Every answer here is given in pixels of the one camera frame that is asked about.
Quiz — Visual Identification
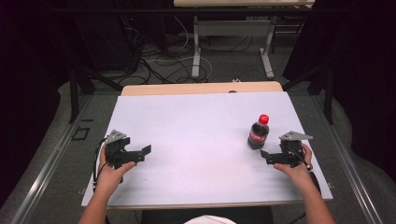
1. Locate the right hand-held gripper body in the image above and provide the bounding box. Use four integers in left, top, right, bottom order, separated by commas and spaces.
266, 130, 314, 168

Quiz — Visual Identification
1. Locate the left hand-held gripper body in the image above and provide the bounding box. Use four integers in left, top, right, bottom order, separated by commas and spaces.
105, 129, 146, 170

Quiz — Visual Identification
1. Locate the cola bottle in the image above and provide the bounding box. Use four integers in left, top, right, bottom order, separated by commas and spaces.
247, 114, 270, 151

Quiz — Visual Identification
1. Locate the person's right hand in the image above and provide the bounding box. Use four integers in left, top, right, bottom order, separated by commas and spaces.
273, 143, 314, 190

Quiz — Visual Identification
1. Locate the person's left hand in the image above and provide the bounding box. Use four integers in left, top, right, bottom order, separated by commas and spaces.
94, 148, 137, 194

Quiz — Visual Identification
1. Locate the black metal stand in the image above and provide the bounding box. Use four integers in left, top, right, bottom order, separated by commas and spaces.
68, 62, 124, 124
281, 62, 334, 125

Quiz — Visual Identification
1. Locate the wooden table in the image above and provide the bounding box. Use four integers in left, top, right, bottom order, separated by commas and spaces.
120, 81, 284, 97

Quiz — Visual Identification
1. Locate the person's white shirt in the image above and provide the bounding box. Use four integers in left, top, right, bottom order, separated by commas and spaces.
183, 215, 237, 224

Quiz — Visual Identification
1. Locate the dark curtain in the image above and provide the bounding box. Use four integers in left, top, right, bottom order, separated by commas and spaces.
0, 0, 74, 204
281, 0, 396, 186

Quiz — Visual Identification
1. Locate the white-legged desk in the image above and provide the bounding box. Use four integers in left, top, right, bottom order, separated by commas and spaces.
173, 0, 316, 80

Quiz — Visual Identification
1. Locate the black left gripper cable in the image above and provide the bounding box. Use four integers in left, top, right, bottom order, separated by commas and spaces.
92, 137, 109, 189

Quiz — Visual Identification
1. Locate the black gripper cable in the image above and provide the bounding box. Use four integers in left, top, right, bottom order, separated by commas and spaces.
288, 147, 322, 195
92, 137, 109, 189

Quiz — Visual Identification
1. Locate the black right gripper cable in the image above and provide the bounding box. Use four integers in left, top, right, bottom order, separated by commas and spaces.
288, 147, 322, 195

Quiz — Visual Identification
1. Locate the aluminium floor rail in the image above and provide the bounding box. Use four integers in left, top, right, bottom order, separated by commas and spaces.
8, 94, 94, 224
311, 94, 385, 224

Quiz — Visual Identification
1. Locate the bundle of black floor cables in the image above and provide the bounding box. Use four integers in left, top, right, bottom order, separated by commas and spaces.
116, 17, 195, 86

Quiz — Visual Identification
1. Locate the white floor cable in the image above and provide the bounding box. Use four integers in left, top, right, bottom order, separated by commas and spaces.
146, 15, 214, 84

